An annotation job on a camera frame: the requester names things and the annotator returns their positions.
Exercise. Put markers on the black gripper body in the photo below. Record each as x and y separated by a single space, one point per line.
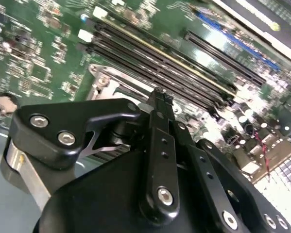
99 206

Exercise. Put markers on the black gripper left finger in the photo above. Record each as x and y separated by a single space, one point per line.
62 116

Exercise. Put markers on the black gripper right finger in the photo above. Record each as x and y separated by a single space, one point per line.
208 184

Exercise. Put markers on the metal socket cover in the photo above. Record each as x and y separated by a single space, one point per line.
113 88

